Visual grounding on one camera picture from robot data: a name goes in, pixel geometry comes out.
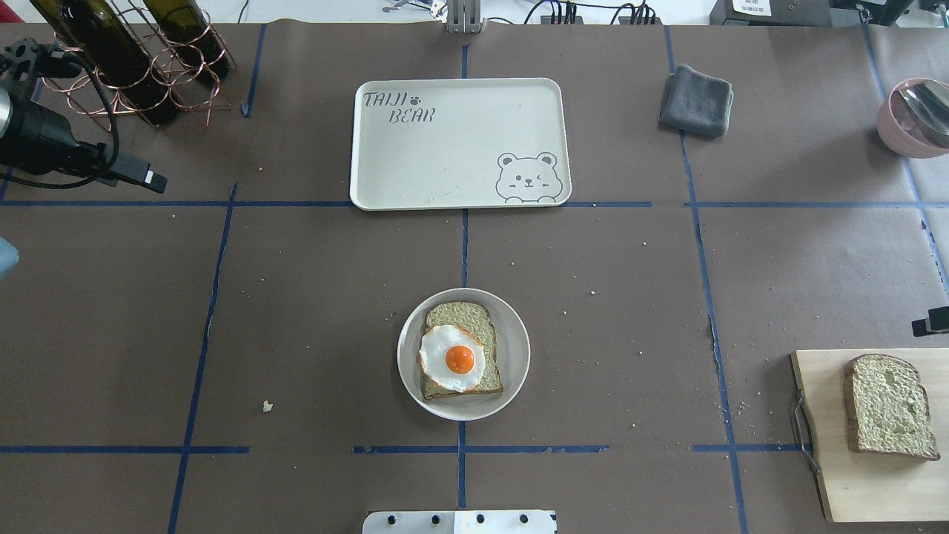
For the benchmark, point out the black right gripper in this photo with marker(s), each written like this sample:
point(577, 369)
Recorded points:
point(936, 320)

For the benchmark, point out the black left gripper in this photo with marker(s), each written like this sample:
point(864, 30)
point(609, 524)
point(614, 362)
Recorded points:
point(46, 139)

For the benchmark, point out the bread slice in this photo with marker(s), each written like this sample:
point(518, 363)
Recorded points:
point(887, 408)
point(474, 318)

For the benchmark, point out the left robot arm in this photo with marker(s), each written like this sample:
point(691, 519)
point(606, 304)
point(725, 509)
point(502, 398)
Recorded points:
point(37, 140)

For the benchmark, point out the cream bear tray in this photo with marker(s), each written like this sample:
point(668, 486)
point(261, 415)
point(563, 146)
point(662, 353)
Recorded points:
point(465, 143)

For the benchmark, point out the wooden cutting board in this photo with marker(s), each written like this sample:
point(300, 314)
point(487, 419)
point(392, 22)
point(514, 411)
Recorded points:
point(871, 487)

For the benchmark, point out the dark green wine bottle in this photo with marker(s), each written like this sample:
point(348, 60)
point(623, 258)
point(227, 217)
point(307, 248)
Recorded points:
point(122, 62)

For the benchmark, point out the pink bowl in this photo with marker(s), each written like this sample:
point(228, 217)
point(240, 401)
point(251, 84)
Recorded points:
point(900, 130)

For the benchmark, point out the metal scoop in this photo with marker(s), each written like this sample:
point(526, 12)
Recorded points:
point(927, 102)

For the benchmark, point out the grey folded cloth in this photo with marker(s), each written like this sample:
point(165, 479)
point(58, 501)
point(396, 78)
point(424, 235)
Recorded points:
point(696, 103)

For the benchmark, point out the white round plate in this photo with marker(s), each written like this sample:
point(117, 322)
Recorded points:
point(513, 356)

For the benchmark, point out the bread slice on plate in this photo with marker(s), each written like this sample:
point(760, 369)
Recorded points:
point(474, 318)

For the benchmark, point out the fried egg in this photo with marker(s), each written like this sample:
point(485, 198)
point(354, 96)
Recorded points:
point(452, 358)

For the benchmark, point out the copper wire bottle rack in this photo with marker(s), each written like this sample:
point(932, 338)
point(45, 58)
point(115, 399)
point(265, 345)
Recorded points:
point(187, 93)

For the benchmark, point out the aluminium frame post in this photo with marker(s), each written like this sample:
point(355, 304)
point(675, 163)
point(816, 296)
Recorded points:
point(464, 16)

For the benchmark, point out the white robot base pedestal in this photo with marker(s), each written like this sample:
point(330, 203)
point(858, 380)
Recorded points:
point(461, 521)

